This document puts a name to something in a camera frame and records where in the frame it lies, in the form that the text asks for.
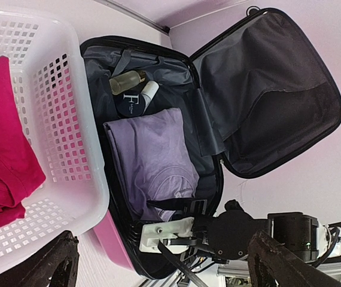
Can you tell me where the white cosmetic tube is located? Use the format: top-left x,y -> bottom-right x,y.
141,81 -> 159,114

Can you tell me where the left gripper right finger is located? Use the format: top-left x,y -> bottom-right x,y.
248,230 -> 341,286

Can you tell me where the white plastic mesh basket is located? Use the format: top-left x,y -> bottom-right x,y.
0,10 -> 109,266

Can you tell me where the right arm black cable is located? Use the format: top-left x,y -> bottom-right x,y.
157,239 -> 213,287

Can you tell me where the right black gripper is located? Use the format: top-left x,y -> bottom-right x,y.
139,200 -> 257,261

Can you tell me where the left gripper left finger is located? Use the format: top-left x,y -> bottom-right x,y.
0,230 -> 80,287

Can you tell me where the magenta garment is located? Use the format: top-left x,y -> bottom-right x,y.
0,56 -> 46,227

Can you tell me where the navy round powder compact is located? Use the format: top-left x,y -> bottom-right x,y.
114,90 -> 145,118

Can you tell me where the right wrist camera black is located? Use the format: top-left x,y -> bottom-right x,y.
267,212 -> 341,267

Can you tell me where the pink hard-shell suitcase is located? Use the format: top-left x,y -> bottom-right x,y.
80,8 -> 341,279

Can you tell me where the clear glass perfume bottle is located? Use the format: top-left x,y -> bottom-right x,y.
109,70 -> 146,95

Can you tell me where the lavender garment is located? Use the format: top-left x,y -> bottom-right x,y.
103,108 -> 199,221

